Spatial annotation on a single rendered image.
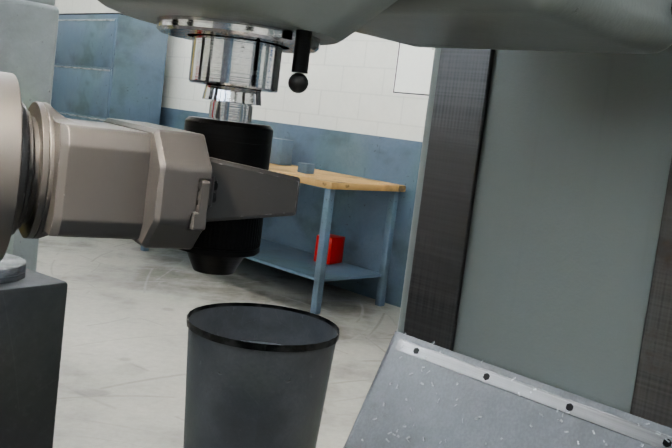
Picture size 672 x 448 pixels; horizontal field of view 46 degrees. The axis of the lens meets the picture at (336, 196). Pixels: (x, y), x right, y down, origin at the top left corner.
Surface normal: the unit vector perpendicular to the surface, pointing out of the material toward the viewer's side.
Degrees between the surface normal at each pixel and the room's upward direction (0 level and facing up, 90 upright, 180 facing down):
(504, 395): 63
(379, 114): 90
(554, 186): 90
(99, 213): 90
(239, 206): 90
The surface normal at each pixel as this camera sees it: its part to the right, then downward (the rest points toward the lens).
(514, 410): -0.56, -0.47
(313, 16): 0.50, 0.70
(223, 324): 0.63, 0.08
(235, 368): -0.22, 0.13
